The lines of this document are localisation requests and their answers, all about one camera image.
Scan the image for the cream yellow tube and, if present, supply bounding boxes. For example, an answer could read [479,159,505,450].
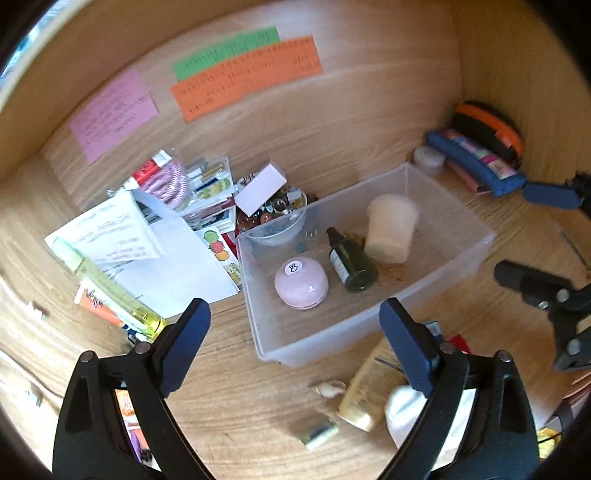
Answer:
[337,339,409,432]

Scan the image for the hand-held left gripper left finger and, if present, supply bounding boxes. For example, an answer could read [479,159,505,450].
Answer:
[53,298,212,480]

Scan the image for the pink flat pouch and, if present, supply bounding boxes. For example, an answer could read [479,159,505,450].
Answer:
[445,161,492,193]

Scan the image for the fruit sticker sheet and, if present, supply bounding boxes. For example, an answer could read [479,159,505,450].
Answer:
[203,228,243,294]

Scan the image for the orange white tube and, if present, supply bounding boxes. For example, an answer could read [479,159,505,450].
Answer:
[74,281,125,329]

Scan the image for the white rectangular box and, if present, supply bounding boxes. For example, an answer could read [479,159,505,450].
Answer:
[235,162,287,217]

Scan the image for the pink spiral hair ties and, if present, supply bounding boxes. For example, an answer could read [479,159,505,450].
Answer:
[131,150,195,210]

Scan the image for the small white jar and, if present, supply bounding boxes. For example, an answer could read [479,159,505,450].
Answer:
[412,145,446,175]

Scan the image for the folded printed paper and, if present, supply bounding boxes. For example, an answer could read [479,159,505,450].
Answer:
[45,190,166,268]

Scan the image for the small glass vial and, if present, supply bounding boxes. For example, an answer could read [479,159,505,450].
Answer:
[299,415,340,450]

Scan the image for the yellow packet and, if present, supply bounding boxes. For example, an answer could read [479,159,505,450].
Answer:
[538,427,561,457]

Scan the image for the wooden desktop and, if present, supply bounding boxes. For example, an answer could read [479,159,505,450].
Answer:
[0,28,591,480]

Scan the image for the blue pencil case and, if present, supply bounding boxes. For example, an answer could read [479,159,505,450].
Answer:
[425,129,527,197]

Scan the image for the pink round case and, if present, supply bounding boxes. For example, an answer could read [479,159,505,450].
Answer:
[274,256,329,310]

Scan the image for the small seashell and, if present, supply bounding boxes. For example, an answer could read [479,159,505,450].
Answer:
[308,379,347,398]

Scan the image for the clear packet of small items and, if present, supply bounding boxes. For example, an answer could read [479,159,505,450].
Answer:
[185,154,232,201]

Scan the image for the yellow clear tube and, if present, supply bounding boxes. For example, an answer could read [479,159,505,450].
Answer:
[55,240,169,335]

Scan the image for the white paper sheet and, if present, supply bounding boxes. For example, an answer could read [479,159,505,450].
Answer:
[99,210,241,319]

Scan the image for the orange paper note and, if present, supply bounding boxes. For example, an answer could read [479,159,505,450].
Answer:
[170,36,324,123]

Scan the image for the pink paper note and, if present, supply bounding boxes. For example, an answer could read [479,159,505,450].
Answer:
[69,70,160,165]

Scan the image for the black orange round case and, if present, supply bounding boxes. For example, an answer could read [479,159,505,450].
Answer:
[451,100,525,167]

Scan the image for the dark green dropper bottle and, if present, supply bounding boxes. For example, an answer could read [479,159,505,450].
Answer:
[326,227,379,293]

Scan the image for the white round bottle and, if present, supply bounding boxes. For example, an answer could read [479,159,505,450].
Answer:
[384,383,437,450]

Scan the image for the cream frosted cup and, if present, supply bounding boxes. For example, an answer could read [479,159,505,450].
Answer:
[365,194,419,265]

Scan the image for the green paper note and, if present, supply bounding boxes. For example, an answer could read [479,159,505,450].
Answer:
[172,27,281,81]

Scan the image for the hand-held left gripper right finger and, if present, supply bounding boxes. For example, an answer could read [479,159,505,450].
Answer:
[379,298,541,480]

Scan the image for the clear plastic bin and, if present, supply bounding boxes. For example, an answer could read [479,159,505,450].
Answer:
[236,161,497,367]

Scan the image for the clear small bowl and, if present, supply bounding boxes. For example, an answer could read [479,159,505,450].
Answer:
[252,210,308,247]

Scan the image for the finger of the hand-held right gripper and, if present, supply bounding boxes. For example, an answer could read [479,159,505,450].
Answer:
[523,171,591,211]
[494,260,591,373]

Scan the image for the clear bowl of trinkets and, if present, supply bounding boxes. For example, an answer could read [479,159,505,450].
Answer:
[235,182,309,232]

